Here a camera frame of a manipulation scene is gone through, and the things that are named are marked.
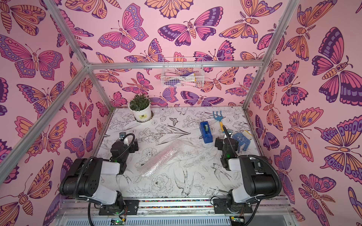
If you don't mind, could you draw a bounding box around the white potted succulent plant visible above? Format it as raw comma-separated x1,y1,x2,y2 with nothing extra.
128,94,152,122

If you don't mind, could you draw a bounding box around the blue yellow garden rake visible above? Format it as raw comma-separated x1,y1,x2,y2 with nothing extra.
213,111,224,133

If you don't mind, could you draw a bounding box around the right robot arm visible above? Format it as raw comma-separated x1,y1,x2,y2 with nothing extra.
215,137,282,204

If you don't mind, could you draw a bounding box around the white wire wall basket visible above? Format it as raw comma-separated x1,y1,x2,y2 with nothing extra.
160,57,205,89

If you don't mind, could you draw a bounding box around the blue tape dispenser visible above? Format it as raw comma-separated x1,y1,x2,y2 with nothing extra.
200,121,213,144

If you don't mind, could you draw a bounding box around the clear bubble wrap sheet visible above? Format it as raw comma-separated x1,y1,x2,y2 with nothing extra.
140,140,189,178

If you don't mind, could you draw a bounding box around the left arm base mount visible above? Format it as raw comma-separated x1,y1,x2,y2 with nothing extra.
99,200,140,216

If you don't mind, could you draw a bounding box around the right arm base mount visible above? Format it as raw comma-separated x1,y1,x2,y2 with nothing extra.
210,197,253,214

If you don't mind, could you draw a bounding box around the aluminium front rail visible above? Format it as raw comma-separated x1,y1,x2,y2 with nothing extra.
52,197,299,226

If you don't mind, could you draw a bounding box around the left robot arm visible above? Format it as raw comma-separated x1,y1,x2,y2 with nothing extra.
59,137,139,210

